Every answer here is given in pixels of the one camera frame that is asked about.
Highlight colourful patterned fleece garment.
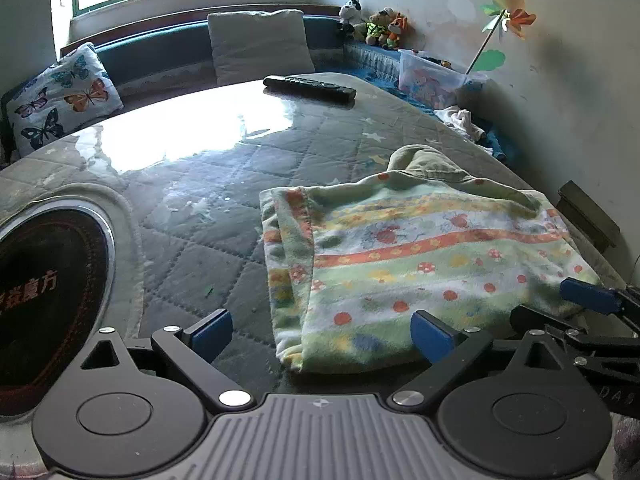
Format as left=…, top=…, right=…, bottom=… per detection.
left=260, top=145, right=599, bottom=374

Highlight round induction cooktop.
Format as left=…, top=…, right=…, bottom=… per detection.
left=1, top=205, right=115, bottom=416

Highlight white crumpled cloth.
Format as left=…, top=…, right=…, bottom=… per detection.
left=434, top=105, right=485, bottom=143

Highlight clear plastic storage box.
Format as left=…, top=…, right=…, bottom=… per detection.
left=398, top=49, right=489, bottom=110

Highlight black remote control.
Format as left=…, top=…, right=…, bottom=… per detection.
left=262, top=76, right=357, bottom=105

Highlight colourful paper pinwheel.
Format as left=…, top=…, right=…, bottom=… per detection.
left=464, top=0, right=537, bottom=75

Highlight orange green plush toys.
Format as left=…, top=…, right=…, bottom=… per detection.
left=364, top=8, right=408, bottom=50

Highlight butterfly print pillow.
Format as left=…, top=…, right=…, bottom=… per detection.
left=6, top=42, right=124, bottom=157

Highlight blue sofa bench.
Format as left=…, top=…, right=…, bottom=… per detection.
left=0, top=12, right=511, bottom=162

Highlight black white plush toy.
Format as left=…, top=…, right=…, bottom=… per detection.
left=338, top=0, right=364, bottom=35

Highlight grey cushion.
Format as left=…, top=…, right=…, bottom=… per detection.
left=207, top=9, right=314, bottom=86

